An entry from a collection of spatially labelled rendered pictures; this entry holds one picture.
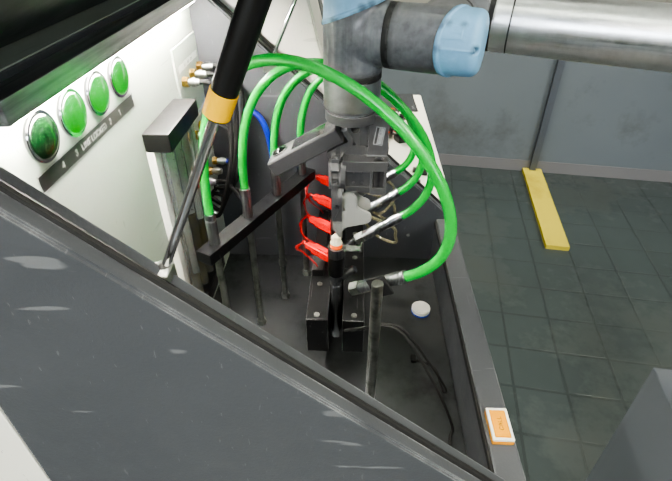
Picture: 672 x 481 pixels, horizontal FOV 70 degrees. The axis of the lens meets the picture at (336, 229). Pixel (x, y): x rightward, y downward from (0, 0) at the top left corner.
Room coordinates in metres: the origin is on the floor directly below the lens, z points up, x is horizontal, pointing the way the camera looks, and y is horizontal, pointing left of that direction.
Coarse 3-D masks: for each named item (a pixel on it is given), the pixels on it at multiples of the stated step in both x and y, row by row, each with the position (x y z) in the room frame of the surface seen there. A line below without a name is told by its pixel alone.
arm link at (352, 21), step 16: (336, 0) 0.58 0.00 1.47; (352, 0) 0.58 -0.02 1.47; (368, 0) 0.58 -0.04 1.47; (384, 0) 0.59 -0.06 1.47; (336, 16) 0.58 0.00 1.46; (352, 16) 0.58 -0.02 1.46; (368, 16) 0.58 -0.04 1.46; (384, 16) 0.64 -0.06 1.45; (336, 32) 0.58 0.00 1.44; (352, 32) 0.58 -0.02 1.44; (368, 32) 0.57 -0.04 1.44; (336, 48) 0.58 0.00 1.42; (352, 48) 0.58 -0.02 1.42; (368, 48) 0.57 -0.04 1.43; (336, 64) 0.58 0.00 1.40; (352, 64) 0.58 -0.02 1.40; (368, 64) 0.58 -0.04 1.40; (368, 80) 0.58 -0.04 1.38
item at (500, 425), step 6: (492, 414) 0.40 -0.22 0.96; (498, 414) 0.40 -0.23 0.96; (504, 414) 0.40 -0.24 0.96; (486, 420) 0.40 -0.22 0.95; (492, 420) 0.39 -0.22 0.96; (498, 420) 0.39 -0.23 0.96; (504, 420) 0.39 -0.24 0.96; (498, 426) 0.38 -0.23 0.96; (504, 426) 0.38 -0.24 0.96; (498, 432) 0.37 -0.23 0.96; (504, 432) 0.37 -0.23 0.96; (504, 444) 0.36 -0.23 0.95; (510, 444) 0.36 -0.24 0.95
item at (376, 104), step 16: (256, 64) 0.56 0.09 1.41; (272, 64) 0.55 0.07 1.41; (288, 64) 0.54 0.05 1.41; (304, 64) 0.53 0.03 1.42; (320, 64) 0.53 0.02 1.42; (336, 80) 0.52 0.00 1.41; (352, 80) 0.51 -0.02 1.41; (368, 96) 0.50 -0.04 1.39; (384, 112) 0.49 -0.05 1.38; (400, 128) 0.48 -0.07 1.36; (416, 144) 0.47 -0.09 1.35; (432, 160) 0.47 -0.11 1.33; (208, 176) 0.62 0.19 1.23; (432, 176) 0.46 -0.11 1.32; (208, 192) 0.62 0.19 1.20; (448, 192) 0.46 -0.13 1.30; (208, 208) 0.62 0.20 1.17; (448, 208) 0.45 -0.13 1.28; (448, 224) 0.45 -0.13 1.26; (448, 240) 0.45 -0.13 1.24; (416, 272) 0.47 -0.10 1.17
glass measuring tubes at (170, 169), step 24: (168, 120) 0.68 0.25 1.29; (192, 120) 0.74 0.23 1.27; (144, 144) 0.63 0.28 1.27; (168, 144) 0.63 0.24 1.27; (192, 144) 0.75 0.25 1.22; (168, 168) 0.64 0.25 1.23; (168, 192) 0.65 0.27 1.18; (168, 216) 0.63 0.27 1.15; (192, 216) 0.68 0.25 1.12; (168, 240) 0.63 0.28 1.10; (192, 240) 0.65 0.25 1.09; (192, 264) 0.64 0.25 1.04
